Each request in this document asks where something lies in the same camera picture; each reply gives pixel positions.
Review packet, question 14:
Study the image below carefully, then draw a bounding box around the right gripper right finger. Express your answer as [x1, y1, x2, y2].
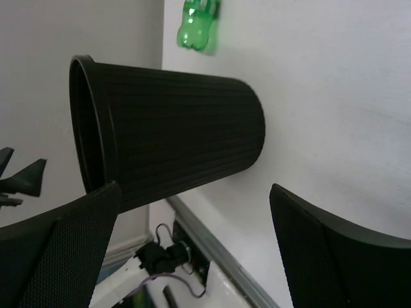
[270, 184, 410, 307]

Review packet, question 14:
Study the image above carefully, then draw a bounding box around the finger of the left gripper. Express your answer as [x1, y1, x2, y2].
[0, 147, 14, 176]

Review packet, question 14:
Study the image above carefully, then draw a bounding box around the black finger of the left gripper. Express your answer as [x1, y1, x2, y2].
[1, 158, 47, 196]

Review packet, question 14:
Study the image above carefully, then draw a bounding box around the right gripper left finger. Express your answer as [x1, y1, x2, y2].
[1, 182, 121, 307]

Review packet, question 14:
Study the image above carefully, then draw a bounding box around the green plastic bottle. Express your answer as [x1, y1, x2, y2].
[177, 0, 221, 55]

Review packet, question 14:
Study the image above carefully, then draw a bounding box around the black plastic waste bin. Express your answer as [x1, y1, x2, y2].
[69, 55, 265, 212]

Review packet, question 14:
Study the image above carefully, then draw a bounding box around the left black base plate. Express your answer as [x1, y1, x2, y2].
[173, 221, 210, 287]

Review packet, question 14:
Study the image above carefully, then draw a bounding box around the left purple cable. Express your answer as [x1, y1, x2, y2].
[120, 223, 206, 304]

